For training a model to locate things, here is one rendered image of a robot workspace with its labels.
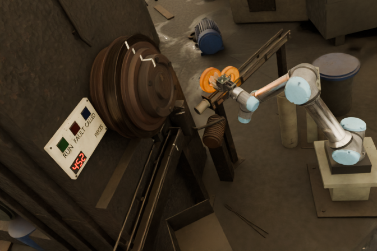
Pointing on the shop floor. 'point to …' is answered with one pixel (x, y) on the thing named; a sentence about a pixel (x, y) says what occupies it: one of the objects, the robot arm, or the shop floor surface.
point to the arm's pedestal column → (341, 199)
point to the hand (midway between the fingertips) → (210, 77)
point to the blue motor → (208, 37)
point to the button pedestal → (308, 138)
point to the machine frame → (129, 3)
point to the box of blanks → (341, 1)
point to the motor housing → (219, 148)
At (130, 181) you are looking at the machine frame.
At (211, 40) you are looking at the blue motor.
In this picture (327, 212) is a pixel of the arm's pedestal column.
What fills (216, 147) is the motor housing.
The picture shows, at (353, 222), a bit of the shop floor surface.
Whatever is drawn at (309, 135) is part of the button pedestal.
